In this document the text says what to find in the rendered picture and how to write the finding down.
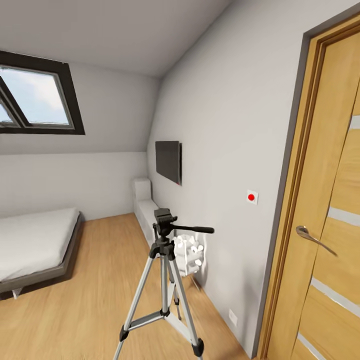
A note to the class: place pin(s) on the wall socket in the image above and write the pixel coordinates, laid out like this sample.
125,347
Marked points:
233,317

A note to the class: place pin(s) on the electric switch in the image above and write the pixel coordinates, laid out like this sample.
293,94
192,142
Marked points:
252,197

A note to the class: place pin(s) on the bed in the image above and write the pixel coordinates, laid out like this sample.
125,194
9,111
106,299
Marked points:
36,247

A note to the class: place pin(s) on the door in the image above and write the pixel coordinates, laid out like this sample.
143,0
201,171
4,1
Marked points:
312,304

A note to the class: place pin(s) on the fixed window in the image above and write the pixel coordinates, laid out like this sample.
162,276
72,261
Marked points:
37,96

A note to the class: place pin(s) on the bookcase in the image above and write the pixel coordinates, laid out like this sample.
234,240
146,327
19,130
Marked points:
144,207

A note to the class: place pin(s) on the camera tripod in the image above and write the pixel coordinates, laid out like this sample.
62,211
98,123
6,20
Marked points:
171,284

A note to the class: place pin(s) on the wall mounted tv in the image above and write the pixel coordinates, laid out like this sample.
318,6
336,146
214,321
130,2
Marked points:
167,154

